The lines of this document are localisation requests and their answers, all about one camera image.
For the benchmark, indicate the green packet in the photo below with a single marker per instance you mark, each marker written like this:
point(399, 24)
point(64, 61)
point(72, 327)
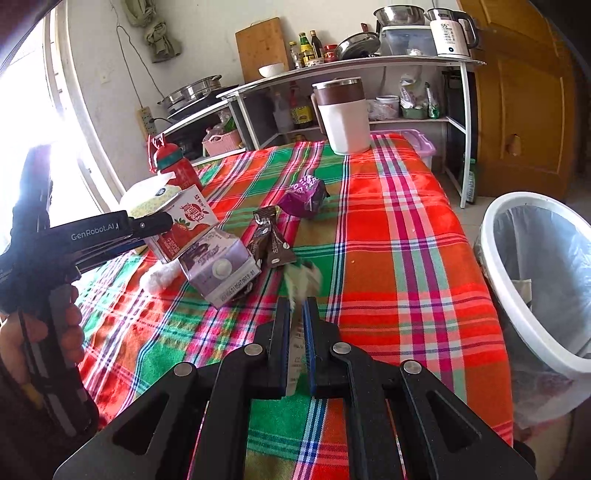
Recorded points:
point(434, 104)

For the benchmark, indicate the white paper cup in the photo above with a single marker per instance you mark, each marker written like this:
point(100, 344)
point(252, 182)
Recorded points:
point(217, 272)

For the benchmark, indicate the white power strip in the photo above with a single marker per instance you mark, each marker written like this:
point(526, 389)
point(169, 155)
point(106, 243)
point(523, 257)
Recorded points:
point(147, 122)

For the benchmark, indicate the small seasoning bottle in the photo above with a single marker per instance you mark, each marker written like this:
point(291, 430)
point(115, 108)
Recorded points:
point(293, 57)

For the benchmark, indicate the clear plastic bin liner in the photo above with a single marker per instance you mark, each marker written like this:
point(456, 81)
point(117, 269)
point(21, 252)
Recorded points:
point(549, 258)

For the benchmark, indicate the white trash bin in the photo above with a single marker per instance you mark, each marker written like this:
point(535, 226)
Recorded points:
point(496, 258)

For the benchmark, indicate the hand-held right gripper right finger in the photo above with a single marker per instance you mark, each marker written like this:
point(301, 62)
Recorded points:
point(310, 344)

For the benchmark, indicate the brown snack wrapper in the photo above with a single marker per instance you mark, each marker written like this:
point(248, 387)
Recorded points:
point(279, 253)
point(262, 224)

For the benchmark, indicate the purple snack wrapper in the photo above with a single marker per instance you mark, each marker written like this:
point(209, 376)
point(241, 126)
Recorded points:
point(302, 196)

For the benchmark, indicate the green bowl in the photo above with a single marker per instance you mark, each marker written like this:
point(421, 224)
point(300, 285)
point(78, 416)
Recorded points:
point(415, 113)

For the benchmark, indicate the red jar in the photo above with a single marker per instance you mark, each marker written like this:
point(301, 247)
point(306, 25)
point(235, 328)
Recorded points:
point(330, 54)

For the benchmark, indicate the white plastic bag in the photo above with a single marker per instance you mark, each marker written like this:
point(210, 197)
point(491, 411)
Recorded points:
point(411, 92)

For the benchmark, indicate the pink plastic basket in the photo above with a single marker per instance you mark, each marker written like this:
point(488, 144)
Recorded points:
point(224, 143)

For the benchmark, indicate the low white shelf rack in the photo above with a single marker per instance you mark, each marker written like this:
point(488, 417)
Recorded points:
point(203, 113)

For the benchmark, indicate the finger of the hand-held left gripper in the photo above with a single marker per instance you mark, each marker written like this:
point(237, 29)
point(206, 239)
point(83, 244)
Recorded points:
point(150, 224)
point(115, 253)

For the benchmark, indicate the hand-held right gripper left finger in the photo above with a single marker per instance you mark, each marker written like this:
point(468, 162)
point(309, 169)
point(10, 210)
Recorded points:
point(281, 344)

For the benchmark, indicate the yellow patterned tissue box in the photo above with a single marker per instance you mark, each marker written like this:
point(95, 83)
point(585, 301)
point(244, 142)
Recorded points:
point(147, 196)

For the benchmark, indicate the yellow label oil bottle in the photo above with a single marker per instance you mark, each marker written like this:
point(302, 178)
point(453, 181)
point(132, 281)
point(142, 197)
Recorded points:
point(303, 50)

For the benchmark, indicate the person's left forearm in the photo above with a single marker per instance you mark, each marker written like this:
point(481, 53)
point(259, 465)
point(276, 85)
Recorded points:
point(32, 438)

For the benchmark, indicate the clear plastic bag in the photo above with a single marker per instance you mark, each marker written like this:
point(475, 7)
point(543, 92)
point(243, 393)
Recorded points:
point(379, 113)

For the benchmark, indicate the plaid tablecloth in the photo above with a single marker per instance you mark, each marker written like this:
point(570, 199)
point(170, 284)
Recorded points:
point(392, 240)

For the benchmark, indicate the red water bottle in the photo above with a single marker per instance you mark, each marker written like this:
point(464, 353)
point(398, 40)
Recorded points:
point(173, 168)

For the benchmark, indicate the dark soy sauce bottle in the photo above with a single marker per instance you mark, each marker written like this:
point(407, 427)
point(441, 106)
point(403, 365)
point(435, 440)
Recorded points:
point(316, 48)

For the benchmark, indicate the white electric kettle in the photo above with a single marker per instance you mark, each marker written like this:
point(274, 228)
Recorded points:
point(450, 37)

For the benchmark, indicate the red strawberry milk carton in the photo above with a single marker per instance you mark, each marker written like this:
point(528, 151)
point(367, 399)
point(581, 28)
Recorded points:
point(184, 233)

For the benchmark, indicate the purple storage box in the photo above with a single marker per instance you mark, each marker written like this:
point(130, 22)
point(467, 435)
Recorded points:
point(415, 143)

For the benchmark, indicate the wooden cutting board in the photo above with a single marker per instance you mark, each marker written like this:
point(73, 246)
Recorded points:
point(261, 48)

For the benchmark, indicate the steel frying pan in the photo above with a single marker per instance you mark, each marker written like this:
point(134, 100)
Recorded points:
point(358, 46)

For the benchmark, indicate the steel steamer pot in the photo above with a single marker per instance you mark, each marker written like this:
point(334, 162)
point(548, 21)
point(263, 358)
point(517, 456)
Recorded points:
point(189, 92)

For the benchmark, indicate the white plastic tub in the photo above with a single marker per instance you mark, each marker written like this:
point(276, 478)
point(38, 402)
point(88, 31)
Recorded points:
point(388, 102)

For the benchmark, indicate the white mug with brown band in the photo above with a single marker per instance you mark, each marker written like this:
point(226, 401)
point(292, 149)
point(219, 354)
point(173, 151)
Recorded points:
point(344, 120)

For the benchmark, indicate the person's left hand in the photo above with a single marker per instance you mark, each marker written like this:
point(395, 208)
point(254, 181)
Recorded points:
point(71, 323)

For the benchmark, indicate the wooden door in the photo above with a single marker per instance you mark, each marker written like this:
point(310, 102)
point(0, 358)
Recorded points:
point(521, 92)

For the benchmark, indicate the black induction cooker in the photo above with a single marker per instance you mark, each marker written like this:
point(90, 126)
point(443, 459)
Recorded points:
point(203, 104)

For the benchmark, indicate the white tissue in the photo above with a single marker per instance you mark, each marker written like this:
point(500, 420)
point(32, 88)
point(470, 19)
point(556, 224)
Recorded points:
point(302, 277)
point(157, 279)

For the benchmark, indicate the white bowl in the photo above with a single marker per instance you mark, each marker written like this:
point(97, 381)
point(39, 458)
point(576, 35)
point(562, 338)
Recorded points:
point(271, 70)

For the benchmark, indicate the clear plastic container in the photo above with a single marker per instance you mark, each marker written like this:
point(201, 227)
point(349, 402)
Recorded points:
point(408, 41)

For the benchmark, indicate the white window frame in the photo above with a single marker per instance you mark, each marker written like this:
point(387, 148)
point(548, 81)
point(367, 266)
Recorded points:
point(87, 138)

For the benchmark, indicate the clear plastic bottle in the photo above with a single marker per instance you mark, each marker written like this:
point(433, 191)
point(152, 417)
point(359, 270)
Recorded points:
point(280, 113)

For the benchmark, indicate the steel mixing bowl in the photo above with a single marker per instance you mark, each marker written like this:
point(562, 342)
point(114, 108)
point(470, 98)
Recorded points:
point(399, 16)

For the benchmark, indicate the white metal shelf rack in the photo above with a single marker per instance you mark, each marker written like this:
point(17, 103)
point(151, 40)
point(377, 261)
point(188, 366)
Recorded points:
point(369, 61)

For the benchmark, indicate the hanging grey cloth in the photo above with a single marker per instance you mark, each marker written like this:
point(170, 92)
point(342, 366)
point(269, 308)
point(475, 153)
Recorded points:
point(157, 37)

